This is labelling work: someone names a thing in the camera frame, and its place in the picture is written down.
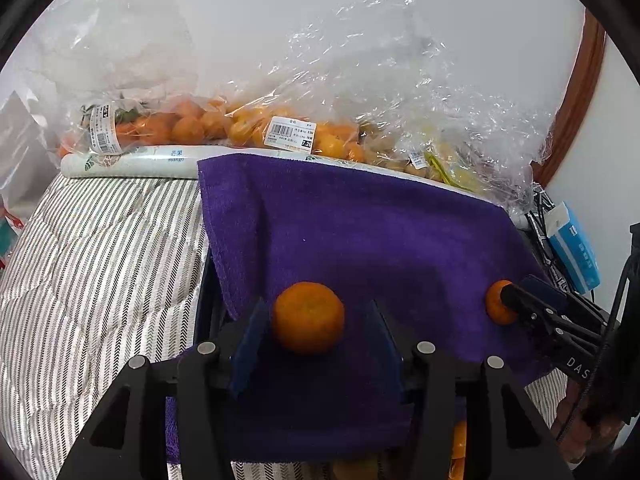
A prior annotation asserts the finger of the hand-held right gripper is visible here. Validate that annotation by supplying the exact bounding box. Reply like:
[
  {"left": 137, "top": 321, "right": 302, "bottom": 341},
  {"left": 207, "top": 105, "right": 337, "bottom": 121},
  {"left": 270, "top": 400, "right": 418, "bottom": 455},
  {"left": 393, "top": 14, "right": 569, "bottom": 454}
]
[
  {"left": 501, "top": 284, "right": 601, "bottom": 357},
  {"left": 522, "top": 275, "right": 608, "bottom": 331}
]

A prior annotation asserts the black wire rack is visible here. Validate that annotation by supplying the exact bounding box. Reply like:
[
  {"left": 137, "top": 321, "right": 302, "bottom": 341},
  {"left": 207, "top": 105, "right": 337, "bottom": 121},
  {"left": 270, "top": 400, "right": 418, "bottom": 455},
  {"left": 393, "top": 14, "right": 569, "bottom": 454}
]
[{"left": 522, "top": 185, "right": 568, "bottom": 291}]

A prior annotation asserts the purple towel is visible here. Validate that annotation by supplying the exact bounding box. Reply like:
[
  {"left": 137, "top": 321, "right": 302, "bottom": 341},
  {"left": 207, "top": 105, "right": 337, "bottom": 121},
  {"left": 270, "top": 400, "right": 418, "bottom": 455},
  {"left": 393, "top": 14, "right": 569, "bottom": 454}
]
[{"left": 165, "top": 154, "right": 568, "bottom": 466}]

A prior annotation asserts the small orange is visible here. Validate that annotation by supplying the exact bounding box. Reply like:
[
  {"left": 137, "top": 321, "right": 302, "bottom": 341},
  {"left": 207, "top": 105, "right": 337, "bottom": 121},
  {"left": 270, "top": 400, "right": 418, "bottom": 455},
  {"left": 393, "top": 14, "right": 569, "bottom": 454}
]
[{"left": 486, "top": 280, "right": 518, "bottom": 326}]

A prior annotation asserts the clear bag of leafy tangerines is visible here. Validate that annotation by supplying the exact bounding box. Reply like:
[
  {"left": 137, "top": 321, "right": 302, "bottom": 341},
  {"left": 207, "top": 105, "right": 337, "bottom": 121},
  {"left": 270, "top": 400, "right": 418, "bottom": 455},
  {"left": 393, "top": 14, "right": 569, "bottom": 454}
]
[{"left": 30, "top": 0, "right": 226, "bottom": 158}]

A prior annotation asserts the black crate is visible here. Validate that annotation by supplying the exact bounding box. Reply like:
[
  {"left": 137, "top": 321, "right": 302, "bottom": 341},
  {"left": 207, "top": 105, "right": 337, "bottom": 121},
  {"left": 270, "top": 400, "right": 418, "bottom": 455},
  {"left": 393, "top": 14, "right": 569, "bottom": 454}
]
[{"left": 196, "top": 255, "right": 236, "bottom": 351}]

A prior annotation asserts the blue tissue pack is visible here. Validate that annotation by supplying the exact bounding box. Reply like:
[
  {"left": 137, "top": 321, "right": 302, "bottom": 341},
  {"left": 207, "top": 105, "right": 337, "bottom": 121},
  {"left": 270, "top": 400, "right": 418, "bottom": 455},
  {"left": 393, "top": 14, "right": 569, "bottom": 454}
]
[{"left": 545, "top": 201, "right": 601, "bottom": 295}]

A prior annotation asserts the medium orange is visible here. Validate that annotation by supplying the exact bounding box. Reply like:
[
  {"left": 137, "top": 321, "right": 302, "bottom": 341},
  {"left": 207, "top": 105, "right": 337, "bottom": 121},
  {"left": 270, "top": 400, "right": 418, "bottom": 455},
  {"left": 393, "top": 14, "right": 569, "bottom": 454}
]
[{"left": 272, "top": 281, "right": 346, "bottom": 355}]

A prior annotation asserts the white printed plastic bag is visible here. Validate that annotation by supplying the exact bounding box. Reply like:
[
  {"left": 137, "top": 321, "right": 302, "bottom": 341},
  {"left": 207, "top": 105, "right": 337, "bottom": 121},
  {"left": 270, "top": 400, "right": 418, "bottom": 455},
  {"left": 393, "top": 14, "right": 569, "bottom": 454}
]
[{"left": 0, "top": 90, "right": 61, "bottom": 271}]

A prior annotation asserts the clear bag of oranges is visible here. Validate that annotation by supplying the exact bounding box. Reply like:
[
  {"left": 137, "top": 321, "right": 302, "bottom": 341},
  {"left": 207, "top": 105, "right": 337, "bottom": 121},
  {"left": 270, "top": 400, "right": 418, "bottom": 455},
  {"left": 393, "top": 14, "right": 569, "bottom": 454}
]
[{"left": 222, "top": 0, "right": 451, "bottom": 163}]

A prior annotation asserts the person's right hand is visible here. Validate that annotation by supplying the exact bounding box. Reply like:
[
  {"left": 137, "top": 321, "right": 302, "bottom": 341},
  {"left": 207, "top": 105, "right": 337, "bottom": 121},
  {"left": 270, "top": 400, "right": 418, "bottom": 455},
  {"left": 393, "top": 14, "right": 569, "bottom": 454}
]
[{"left": 552, "top": 387, "right": 631, "bottom": 466}]

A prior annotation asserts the round orange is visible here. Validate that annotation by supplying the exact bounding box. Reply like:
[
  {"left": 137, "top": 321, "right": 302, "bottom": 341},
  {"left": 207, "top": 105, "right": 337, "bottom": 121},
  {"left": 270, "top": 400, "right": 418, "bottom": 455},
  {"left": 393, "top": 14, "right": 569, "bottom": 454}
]
[{"left": 450, "top": 420, "right": 469, "bottom": 480}]

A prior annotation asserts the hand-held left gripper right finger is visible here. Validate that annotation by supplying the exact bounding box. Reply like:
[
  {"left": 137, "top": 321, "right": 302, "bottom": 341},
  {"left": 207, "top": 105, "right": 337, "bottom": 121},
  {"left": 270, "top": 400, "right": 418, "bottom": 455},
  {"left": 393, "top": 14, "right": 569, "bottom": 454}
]
[{"left": 362, "top": 300, "right": 576, "bottom": 480}]

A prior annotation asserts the striped grey blanket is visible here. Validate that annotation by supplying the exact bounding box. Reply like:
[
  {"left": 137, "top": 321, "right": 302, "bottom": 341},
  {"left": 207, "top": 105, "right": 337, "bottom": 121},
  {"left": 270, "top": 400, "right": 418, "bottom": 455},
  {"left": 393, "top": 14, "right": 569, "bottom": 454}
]
[{"left": 0, "top": 172, "right": 576, "bottom": 480}]

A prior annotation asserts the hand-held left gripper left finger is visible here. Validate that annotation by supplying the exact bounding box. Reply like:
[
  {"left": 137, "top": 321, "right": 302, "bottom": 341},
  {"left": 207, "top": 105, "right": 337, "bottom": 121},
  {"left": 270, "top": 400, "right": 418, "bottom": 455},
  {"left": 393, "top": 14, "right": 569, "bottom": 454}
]
[{"left": 57, "top": 299, "right": 273, "bottom": 480}]

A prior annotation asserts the brown wooden door frame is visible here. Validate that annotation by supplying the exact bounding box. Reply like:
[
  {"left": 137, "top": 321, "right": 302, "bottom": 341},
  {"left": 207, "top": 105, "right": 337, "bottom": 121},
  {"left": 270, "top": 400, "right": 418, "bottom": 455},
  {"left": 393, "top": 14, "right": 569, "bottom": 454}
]
[{"left": 532, "top": 10, "right": 608, "bottom": 191}]

